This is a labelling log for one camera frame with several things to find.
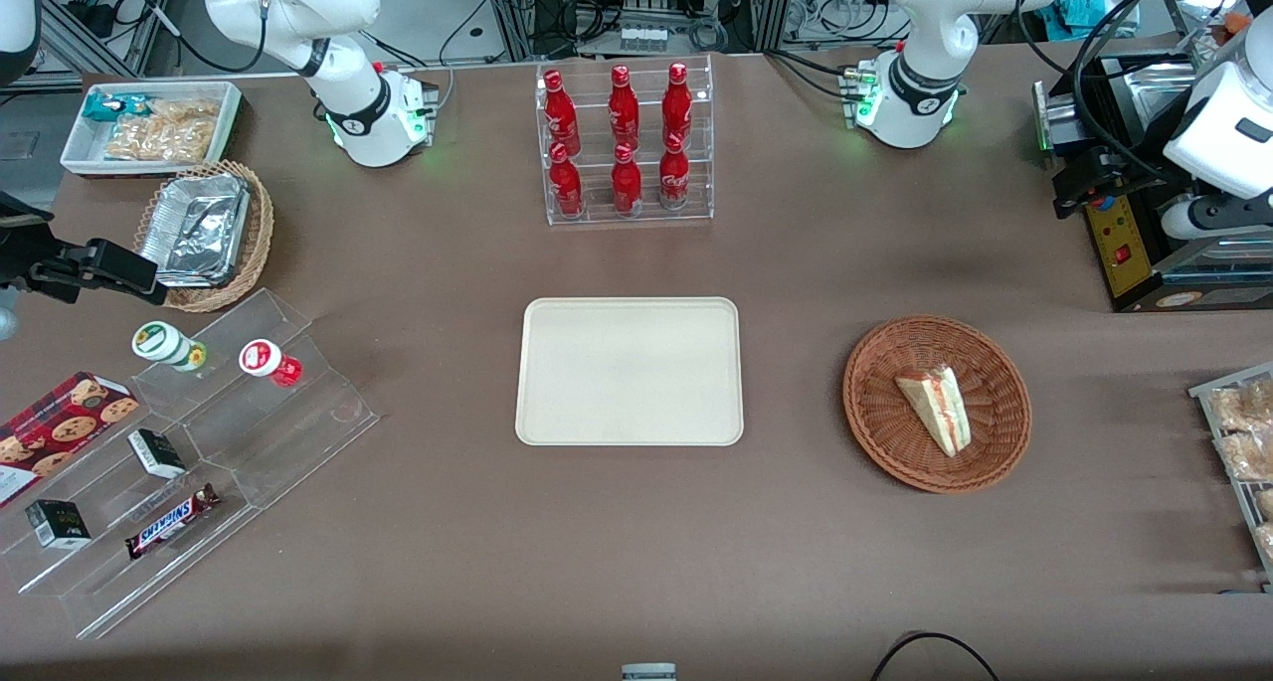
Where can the teal snack packet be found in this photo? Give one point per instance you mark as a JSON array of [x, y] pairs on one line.
[[107, 105]]

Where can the snickers chocolate bar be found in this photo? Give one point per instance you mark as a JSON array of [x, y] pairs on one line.
[[171, 522]]

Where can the brown round wicker basket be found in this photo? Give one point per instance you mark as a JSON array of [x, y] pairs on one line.
[[885, 413]]

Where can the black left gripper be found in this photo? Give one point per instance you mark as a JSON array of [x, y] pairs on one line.
[[1127, 159]]

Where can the small grey object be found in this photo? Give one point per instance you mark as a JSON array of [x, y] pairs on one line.
[[648, 672]]

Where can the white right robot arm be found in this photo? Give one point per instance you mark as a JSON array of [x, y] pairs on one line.
[[348, 94]]

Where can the clear bag of crackers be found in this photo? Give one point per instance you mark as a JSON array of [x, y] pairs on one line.
[[164, 132]]

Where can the aluminium frame rack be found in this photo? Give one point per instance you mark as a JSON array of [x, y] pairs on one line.
[[517, 5]]

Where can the black yellow control box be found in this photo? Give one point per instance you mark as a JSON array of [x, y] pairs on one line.
[[1119, 254]]

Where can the white power strip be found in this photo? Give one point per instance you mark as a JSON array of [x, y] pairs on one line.
[[643, 37]]

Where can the tray of wrapped pastries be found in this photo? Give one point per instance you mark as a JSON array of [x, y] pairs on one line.
[[1203, 395]]

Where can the silver foil bag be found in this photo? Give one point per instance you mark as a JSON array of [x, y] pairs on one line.
[[1198, 10]]

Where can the clear acrylic stepped display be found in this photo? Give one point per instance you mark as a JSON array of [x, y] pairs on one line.
[[278, 442]]

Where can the red chocolate chip cookie box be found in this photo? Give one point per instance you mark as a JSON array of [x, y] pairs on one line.
[[60, 427]]

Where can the silver metal box device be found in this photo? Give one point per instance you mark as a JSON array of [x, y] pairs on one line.
[[1134, 94]]

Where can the red cola bottle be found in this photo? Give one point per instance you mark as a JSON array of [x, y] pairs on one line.
[[566, 186], [627, 184], [674, 176], [560, 114], [624, 106], [677, 104]]

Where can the white rectangular snack bin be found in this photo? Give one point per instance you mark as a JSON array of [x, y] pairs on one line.
[[80, 149]]

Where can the green lidded yogurt cup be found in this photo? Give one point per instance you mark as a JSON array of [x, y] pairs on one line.
[[159, 343]]

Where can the red lidded yogurt cup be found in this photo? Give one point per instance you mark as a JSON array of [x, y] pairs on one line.
[[264, 359]]

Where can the teal plastic bag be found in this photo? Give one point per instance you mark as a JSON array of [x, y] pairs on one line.
[[1094, 3]]

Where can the small black white box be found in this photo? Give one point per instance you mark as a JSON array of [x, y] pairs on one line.
[[156, 453]]

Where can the clear acrylic bottle rack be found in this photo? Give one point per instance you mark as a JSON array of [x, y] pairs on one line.
[[597, 209]]

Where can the clear bag of pastries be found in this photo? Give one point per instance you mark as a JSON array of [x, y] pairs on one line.
[[1248, 457], [1248, 408]]

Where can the stacked aluminium foil trays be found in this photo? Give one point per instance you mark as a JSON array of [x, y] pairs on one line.
[[194, 229]]

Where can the beige plastic tray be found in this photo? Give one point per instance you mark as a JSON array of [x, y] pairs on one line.
[[629, 373]]

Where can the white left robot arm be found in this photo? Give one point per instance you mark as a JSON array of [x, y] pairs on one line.
[[925, 65]]

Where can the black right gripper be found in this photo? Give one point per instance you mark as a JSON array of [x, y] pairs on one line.
[[20, 255]]

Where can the light oval wicker basket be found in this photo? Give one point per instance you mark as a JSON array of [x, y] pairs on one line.
[[261, 224]]

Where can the triangle sandwich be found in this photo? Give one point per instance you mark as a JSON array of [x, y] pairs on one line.
[[940, 408]]

